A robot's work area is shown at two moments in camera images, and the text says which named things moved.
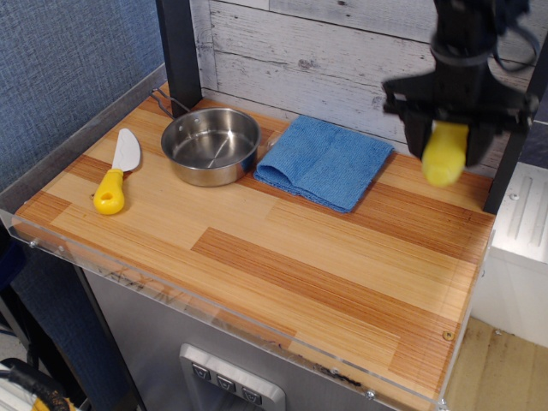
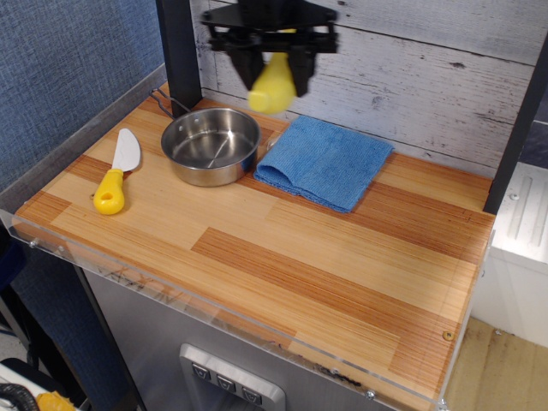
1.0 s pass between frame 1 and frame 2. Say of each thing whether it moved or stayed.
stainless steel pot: stayed
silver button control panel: stayed
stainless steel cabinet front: stayed
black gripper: moved
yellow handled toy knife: stayed
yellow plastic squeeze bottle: moved
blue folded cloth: stayed
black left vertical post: stayed
